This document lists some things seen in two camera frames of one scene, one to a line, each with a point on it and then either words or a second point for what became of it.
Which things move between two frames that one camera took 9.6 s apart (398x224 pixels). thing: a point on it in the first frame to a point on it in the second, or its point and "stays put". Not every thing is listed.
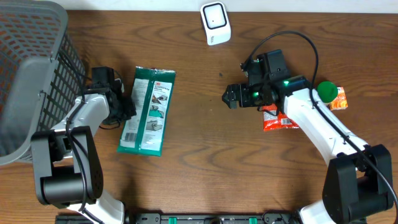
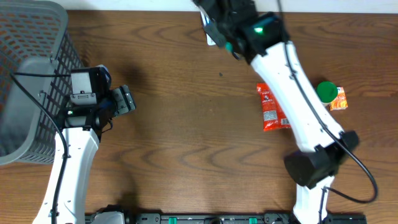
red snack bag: [272, 122] stays put
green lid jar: [328, 91] stays put
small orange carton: [341, 100] stays put
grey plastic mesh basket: [42, 73] stays put
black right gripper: [232, 90] to [221, 40]
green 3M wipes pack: [152, 94] to [229, 46]
